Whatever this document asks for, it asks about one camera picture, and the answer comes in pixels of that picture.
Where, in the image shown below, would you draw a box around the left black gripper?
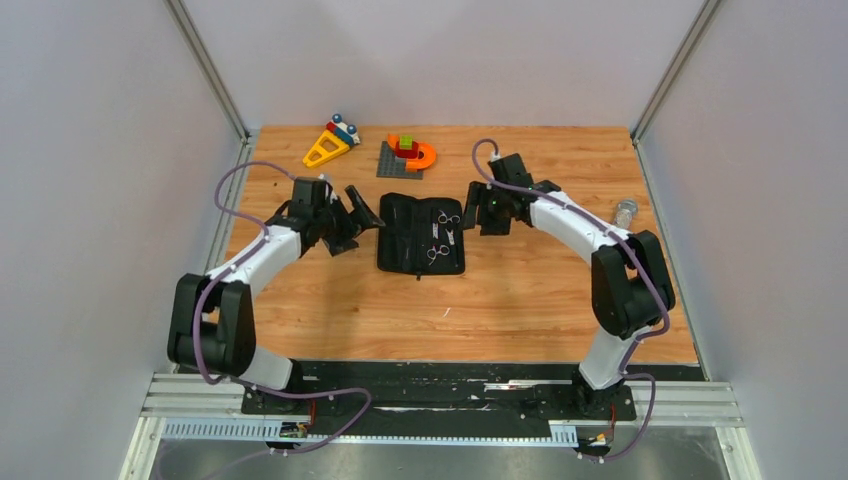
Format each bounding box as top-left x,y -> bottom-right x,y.
314,186 -> 384,257

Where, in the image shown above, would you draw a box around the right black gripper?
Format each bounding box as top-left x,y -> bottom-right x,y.
458,183 -> 509,237

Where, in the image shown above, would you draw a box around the silver scissors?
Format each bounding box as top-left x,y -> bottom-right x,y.
432,210 -> 461,246
426,244 -> 452,266

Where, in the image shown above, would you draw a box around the black zip tool case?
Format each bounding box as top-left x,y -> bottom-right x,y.
376,193 -> 466,278

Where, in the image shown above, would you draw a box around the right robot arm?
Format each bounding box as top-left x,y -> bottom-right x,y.
464,154 -> 676,418

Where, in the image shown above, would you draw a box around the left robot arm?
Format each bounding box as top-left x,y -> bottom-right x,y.
166,177 -> 384,413

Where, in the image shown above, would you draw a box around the orange curved toy piece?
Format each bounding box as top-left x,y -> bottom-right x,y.
387,134 -> 437,174

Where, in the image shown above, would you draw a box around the red lego block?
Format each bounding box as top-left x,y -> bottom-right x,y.
393,141 -> 420,159

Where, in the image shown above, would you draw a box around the grey lego baseplate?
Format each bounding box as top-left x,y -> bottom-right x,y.
376,141 -> 424,180

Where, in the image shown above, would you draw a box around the yellow triangle toy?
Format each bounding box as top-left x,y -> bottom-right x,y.
302,113 -> 361,168

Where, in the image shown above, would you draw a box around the clear tube of beads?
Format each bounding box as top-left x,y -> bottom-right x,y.
613,199 -> 639,230

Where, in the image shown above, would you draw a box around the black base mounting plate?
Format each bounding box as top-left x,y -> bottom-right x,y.
241,360 -> 637,438

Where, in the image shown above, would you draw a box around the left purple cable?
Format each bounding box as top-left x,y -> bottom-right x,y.
192,160 -> 374,458

